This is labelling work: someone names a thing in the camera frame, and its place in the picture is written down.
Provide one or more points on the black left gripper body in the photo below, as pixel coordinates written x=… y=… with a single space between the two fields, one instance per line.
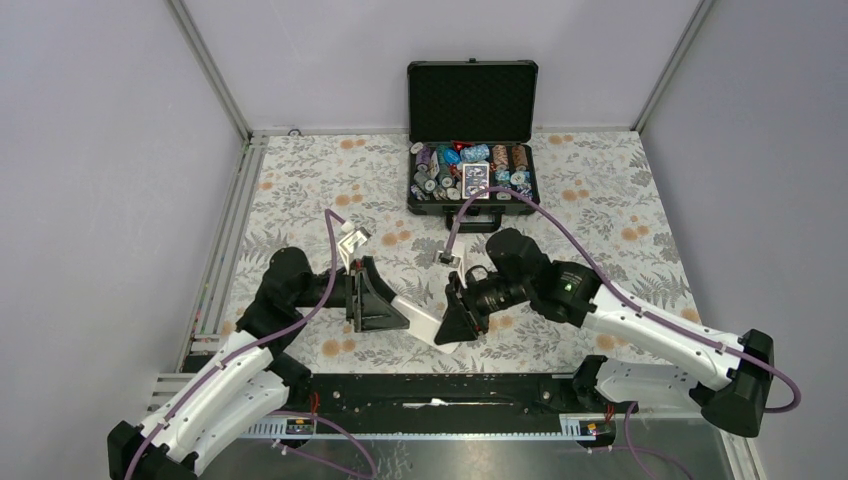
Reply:
x=350 y=295

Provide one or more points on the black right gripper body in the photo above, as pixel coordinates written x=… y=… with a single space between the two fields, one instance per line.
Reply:
x=460 y=287

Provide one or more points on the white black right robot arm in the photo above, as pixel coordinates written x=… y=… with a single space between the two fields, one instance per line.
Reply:
x=723 y=376

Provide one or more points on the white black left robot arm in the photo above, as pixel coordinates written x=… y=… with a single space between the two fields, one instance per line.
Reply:
x=251 y=374

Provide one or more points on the playing card deck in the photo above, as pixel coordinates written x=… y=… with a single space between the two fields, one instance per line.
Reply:
x=475 y=179

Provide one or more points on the black poker chip case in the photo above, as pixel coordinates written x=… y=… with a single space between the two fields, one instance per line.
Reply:
x=471 y=112

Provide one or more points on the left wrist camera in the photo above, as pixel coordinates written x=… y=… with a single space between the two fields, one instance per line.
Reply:
x=353 y=237

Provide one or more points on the black mounting base rail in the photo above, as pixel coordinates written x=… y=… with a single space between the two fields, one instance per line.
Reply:
x=437 y=401

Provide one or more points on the aluminium frame rail left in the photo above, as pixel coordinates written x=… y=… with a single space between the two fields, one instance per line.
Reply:
x=208 y=317

